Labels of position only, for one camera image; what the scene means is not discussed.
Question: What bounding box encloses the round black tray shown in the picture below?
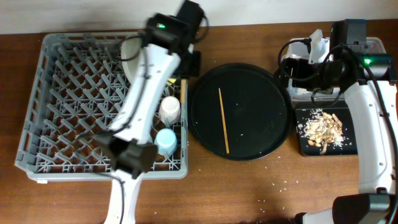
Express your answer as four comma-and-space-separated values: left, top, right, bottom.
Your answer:
188, 63, 293, 161

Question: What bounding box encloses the grey dishwasher rack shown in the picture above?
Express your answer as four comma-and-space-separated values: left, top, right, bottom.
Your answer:
15, 32, 188, 182

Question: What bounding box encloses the wooden chopstick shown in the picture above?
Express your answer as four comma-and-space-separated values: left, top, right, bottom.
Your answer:
218, 88, 229, 154
180, 79, 187, 104

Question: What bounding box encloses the food scraps pile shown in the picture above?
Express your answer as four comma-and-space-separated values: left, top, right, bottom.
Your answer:
298, 109, 346, 156

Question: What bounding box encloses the blue plastic cup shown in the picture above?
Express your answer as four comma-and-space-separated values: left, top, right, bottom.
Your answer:
154, 128, 177, 157

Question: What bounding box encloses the clear plastic waste bin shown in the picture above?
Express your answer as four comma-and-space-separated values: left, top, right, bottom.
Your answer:
281, 37, 386, 101

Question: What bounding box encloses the white round plate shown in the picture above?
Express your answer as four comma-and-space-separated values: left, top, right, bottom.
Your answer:
121, 37, 142, 85

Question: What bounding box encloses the pink plastic cup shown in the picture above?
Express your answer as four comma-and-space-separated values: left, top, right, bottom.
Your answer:
159, 96, 181, 125

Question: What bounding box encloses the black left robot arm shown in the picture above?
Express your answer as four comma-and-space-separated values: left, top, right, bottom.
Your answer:
93, 12, 208, 223

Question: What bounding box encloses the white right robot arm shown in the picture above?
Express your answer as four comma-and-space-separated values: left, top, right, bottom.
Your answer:
295, 49, 397, 223

